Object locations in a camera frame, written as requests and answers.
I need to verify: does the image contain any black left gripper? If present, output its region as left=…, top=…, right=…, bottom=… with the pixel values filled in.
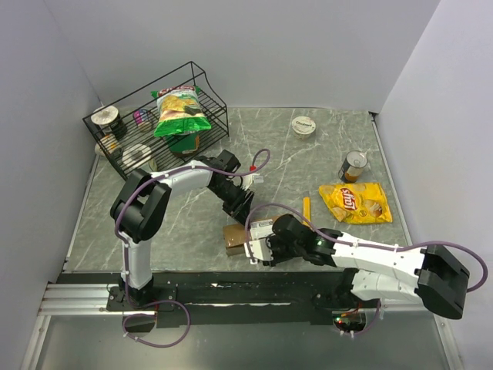
left=209, top=180, right=254, bottom=230

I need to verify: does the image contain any brown cardboard express box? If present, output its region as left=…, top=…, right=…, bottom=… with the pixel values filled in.
left=223, top=216, right=279, bottom=257

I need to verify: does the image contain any yellow utility knife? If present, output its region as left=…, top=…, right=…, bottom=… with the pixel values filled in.
left=303, top=196, right=311, bottom=225

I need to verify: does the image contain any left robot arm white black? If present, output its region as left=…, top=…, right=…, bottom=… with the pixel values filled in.
left=110, top=150, right=257, bottom=310

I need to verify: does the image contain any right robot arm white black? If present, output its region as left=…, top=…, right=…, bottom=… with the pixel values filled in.
left=266, top=214, right=469, bottom=320

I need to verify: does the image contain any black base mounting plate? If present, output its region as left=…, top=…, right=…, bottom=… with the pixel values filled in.
left=113, top=271, right=377, bottom=328

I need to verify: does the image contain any yellow Lays chips bag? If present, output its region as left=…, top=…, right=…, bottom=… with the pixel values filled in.
left=318, top=183, right=393, bottom=224

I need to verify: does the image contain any green snack canister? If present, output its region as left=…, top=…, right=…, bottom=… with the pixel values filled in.
left=166, top=133, right=200, bottom=157

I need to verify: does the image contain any orange labelled tin can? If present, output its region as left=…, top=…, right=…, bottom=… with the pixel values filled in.
left=338, top=150, right=367, bottom=183

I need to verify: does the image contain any white yogurt tub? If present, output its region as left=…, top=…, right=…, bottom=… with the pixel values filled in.
left=291, top=116, right=317, bottom=140

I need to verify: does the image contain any white lidded pale can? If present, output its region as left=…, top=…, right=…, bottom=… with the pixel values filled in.
left=122, top=144, right=158, bottom=173

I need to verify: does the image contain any green chips bag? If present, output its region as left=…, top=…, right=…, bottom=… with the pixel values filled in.
left=151, top=86, right=211, bottom=137

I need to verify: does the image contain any purple pink small cup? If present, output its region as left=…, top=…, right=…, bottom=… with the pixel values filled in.
left=132, top=109, right=153, bottom=132

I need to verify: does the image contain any small yellow labelled can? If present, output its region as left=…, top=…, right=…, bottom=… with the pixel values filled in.
left=95, top=133, right=122, bottom=158

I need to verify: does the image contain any white lidded dark jar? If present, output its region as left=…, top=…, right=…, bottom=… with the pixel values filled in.
left=90, top=106, right=127, bottom=140

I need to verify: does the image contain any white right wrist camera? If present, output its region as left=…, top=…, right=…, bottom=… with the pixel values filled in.
left=243, top=238, right=273, bottom=266

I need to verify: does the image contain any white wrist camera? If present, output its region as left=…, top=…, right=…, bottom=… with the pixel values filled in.
left=243, top=238, right=273, bottom=266
left=241, top=165, right=263, bottom=190

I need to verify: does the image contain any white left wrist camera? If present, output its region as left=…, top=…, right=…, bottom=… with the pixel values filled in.
left=241, top=165, right=263, bottom=190

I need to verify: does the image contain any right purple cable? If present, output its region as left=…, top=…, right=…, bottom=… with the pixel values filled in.
left=243, top=203, right=489, bottom=337

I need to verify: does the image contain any purple cable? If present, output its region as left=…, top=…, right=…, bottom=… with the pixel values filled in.
left=243, top=203, right=489, bottom=337
left=115, top=148, right=271, bottom=278

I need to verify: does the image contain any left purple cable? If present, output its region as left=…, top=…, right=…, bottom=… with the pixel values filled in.
left=115, top=148, right=271, bottom=278

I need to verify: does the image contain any black wire shelf rack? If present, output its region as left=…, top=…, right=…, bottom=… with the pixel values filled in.
left=82, top=61, right=229, bottom=179

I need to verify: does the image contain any aluminium rail frame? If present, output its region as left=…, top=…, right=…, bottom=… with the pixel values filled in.
left=20, top=283, right=464, bottom=369

